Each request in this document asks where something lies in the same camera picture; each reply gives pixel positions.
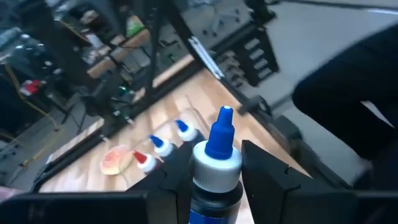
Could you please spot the black slotted arm base plate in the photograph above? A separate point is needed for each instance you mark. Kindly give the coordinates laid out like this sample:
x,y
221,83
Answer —
x,y
270,53

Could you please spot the grey office chair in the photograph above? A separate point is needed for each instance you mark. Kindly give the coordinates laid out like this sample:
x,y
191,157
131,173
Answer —
x,y
222,15

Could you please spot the red cap ink bottle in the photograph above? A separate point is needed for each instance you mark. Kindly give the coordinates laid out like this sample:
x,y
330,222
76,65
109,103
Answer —
x,y
144,161

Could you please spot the frosted sugar doughnut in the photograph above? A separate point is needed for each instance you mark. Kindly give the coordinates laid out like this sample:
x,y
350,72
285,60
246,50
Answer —
x,y
116,160

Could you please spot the blue cap ink bottle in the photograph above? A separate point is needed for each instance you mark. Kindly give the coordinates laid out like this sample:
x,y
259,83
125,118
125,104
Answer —
x,y
161,145
186,130
217,168

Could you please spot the red box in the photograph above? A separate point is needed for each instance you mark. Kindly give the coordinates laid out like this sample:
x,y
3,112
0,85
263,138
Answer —
x,y
31,87

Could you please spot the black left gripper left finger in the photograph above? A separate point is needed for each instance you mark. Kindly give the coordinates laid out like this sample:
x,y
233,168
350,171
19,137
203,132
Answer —
x,y
149,202

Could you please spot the silver metal bracket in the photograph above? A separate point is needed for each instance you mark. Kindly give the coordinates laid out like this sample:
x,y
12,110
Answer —
x,y
205,57

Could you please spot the green white bag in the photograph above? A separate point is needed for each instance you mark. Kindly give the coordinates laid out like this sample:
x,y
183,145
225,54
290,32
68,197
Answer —
x,y
135,26

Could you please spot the wooden desk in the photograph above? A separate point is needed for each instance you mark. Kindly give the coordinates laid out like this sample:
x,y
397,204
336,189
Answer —
x,y
124,49

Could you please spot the person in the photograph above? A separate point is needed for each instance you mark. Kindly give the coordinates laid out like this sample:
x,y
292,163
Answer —
x,y
342,102

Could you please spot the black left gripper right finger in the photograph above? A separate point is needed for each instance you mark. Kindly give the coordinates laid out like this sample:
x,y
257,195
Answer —
x,y
295,202

